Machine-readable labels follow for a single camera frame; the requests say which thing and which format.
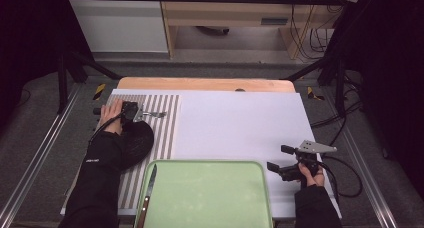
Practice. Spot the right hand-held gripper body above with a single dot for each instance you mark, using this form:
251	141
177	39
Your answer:
308	154

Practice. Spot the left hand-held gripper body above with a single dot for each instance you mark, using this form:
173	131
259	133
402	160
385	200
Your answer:
130	112

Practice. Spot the black textured plate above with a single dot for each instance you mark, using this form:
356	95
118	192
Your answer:
140	144

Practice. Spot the light green plastic tray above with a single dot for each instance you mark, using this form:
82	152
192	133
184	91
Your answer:
206	194

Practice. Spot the person's left hand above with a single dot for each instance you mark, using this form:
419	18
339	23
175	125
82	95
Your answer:
111	116

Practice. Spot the person's right hand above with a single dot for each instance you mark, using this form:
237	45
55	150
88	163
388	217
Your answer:
313	178

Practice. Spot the yellow black tape marker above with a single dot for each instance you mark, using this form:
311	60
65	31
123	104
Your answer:
313	94
99	91

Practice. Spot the striped woven placemat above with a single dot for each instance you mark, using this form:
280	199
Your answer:
166	128

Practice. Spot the white table board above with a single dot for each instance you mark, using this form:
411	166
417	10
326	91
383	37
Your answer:
233	128

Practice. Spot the black metal stand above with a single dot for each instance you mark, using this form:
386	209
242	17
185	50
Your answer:
338	74
62	81

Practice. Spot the white cabinet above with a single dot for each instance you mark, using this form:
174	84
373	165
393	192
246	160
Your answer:
116	24

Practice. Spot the wooden desk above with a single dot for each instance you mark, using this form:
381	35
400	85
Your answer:
226	14

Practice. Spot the aluminium floor rail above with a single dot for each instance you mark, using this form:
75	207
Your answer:
30	168
373	188

